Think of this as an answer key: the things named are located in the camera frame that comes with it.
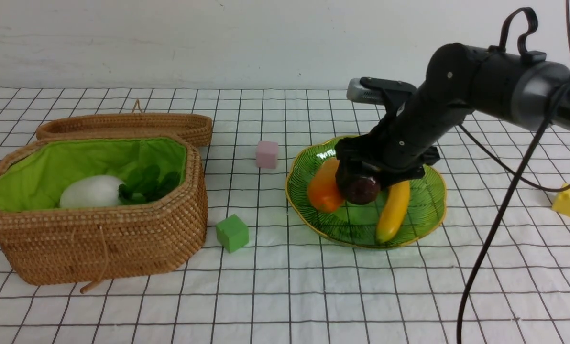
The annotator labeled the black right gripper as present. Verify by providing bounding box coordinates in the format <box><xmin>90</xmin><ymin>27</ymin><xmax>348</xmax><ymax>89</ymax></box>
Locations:
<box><xmin>334</xmin><ymin>133</ymin><xmax>441</xmax><ymax>192</ymax></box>

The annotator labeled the dark red toy passionfruit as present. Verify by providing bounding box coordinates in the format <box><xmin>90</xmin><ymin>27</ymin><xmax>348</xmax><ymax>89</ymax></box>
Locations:
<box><xmin>338</xmin><ymin>176</ymin><xmax>382</xmax><ymax>205</ymax></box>

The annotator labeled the yellow toy banana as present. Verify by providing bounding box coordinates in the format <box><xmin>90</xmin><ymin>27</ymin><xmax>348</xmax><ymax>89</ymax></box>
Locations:
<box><xmin>375</xmin><ymin>181</ymin><xmax>410</xmax><ymax>244</ymax></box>

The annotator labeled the orange toy mango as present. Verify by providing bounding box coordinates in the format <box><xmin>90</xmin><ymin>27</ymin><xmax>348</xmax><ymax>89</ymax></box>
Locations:
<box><xmin>307</xmin><ymin>157</ymin><xmax>345</xmax><ymax>214</ymax></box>

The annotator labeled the orange toy carrot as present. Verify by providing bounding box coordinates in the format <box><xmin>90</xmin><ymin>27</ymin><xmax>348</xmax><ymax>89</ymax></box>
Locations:
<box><xmin>118</xmin><ymin>165</ymin><xmax>182</xmax><ymax>205</ymax></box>

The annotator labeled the white toy radish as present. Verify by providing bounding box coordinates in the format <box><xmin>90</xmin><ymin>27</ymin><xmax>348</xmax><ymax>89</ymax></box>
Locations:
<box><xmin>59</xmin><ymin>175</ymin><xmax>123</xmax><ymax>209</ymax></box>

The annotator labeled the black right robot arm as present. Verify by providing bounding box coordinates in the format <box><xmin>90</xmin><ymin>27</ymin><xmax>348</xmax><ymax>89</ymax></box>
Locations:
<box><xmin>335</xmin><ymin>43</ymin><xmax>570</xmax><ymax>196</ymax></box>

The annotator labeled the green glass leaf plate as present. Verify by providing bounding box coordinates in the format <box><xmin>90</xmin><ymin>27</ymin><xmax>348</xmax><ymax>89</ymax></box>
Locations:
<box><xmin>285</xmin><ymin>136</ymin><xmax>447</xmax><ymax>250</ymax></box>

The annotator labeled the pink foam cube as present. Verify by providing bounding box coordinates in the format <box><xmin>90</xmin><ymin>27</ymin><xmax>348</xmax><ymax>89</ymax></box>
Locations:
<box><xmin>256</xmin><ymin>140</ymin><xmax>279</xmax><ymax>169</ymax></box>

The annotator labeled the white grid tablecloth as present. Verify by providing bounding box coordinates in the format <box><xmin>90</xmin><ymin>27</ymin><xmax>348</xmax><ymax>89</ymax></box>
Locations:
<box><xmin>0</xmin><ymin>88</ymin><xmax>570</xmax><ymax>344</ymax></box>

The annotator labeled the green foam cube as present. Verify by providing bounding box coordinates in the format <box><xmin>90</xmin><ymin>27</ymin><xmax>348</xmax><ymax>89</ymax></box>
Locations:
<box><xmin>216</xmin><ymin>214</ymin><xmax>250</xmax><ymax>253</ymax></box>

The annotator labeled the woven rattan basket lid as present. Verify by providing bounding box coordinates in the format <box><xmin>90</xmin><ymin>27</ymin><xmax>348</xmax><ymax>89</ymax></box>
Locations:
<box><xmin>35</xmin><ymin>99</ymin><xmax>213</xmax><ymax>147</ymax></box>

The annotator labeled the woven rattan basket green lining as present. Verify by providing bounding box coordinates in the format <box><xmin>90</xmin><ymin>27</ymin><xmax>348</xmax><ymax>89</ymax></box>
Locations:
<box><xmin>0</xmin><ymin>134</ymin><xmax>208</xmax><ymax>286</ymax></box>

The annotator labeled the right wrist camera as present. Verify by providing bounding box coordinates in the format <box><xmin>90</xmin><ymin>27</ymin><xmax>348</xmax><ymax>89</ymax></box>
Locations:
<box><xmin>346</xmin><ymin>77</ymin><xmax>417</xmax><ymax>115</ymax></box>

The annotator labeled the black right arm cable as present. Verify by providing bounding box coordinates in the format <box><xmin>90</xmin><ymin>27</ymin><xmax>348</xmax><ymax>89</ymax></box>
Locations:
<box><xmin>456</xmin><ymin>0</ymin><xmax>570</xmax><ymax>344</ymax></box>

